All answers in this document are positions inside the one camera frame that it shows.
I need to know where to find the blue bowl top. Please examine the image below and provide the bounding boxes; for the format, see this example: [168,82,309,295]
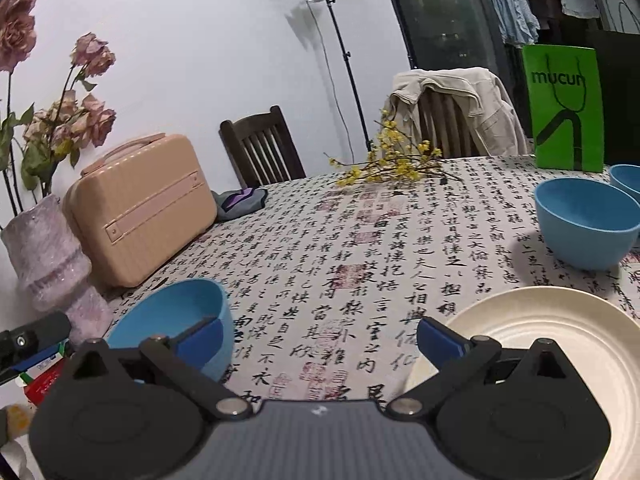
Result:
[106,278,234,382]

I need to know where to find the blue bowl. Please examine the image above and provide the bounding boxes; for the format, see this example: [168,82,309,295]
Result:
[534,178,639,271]
[608,164,640,203]
[106,278,234,382]

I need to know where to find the cream plate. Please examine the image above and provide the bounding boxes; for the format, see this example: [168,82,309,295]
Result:
[403,286,640,466]

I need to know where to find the blue bowl front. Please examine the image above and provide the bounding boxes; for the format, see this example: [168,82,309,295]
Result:
[534,178,639,271]

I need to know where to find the blue bowl back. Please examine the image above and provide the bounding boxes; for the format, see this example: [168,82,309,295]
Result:
[608,164,640,203]

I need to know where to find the red and green box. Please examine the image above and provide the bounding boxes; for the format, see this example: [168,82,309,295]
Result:
[15,341,67,406]

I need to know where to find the pink textured vase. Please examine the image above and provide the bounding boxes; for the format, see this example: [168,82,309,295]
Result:
[1,194,113,344]

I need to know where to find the calligraphy print tablecloth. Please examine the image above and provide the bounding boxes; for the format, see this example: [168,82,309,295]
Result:
[112,157,639,404]

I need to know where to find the pink hard case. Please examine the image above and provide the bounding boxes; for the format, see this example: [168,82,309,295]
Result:
[62,133,217,288]

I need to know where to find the grey purple cloth pouch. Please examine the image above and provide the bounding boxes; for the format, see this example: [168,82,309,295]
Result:
[212,188,268,223]

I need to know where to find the pink artificial flowers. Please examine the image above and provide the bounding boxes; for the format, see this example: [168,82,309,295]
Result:
[1,0,116,216]

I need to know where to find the yellow flower branch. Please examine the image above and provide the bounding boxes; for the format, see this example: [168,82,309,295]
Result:
[328,108,460,186]

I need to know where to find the dark wooden chair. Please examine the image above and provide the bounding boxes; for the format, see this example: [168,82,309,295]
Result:
[219,105,306,188]

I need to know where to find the beige jacket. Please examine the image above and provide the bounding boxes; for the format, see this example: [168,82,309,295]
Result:
[385,67,529,156]

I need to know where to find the chair with beige jacket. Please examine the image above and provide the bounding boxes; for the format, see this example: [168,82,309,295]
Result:
[418,89,480,158]

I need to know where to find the green mucun paper bag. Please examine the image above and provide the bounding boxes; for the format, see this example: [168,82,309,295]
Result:
[522,44,604,174]

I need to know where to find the hanging blue shirt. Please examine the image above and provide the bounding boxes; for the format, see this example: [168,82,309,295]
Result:
[491,0,540,47]

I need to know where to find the black paper bag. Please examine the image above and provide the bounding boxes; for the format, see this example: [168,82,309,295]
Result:
[590,0,639,166]

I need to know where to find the dark glass sliding door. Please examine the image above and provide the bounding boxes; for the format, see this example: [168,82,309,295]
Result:
[392,0,639,84]

